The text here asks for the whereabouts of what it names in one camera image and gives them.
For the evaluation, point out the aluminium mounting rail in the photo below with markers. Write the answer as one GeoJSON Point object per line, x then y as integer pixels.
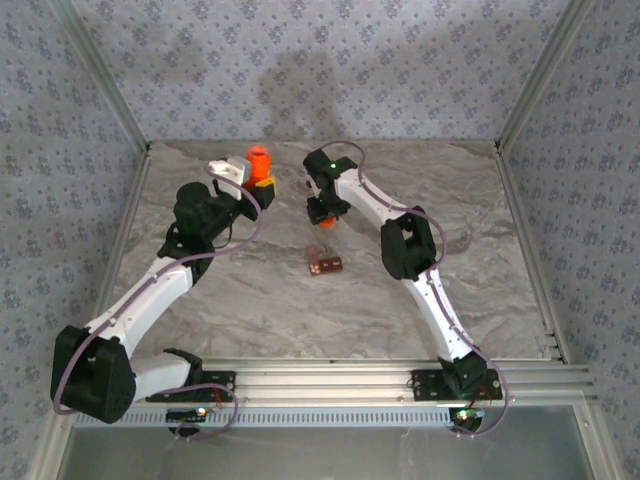
{"type": "Point", "coordinates": [325, 382]}

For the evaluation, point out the orange bottle cap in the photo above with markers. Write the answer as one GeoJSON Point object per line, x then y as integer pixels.
{"type": "Point", "coordinates": [328, 224]}

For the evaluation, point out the grey metal panel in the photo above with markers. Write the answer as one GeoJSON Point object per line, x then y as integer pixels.
{"type": "Point", "coordinates": [325, 455]}

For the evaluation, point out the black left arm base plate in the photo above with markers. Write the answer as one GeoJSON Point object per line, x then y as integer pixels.
{"type": "Point", "coordinates": [227, 380]}

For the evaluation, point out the small black circuit board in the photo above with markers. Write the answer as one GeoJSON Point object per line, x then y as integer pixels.
{"type": "Point", "coordinates": [185, 414]}
{"type": "Point", "coordinates": [465, 416]}

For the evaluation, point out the orange pill bottle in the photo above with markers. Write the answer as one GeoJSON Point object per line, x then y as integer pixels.
{"type": "Point", "coordinates": [260, 167]}

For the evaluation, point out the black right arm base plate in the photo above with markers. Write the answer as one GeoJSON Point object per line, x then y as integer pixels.
{"type": "Point", "coordinates": [422, 387]}

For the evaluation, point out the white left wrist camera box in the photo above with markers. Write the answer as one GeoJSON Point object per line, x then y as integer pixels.
{"type": "Point", "coordinates": [235, 167]}

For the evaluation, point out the aluminium frame post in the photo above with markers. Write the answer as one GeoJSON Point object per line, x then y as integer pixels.
{"type": "Point", "coordinates": [104, 75]}
{"type": "Point", "coordinates": [541, 75]}

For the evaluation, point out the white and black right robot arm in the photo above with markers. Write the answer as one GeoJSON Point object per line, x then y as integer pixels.
{"type": "Point", "coordinates": [435, 310]}

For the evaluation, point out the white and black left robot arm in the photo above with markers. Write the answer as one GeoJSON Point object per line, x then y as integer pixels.
{"type": "Point", "coordinates": [145, 305]}

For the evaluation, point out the brown pill organizer box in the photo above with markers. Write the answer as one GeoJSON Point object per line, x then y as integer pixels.
{"type": "Point", "coordinates": [331, 265]}

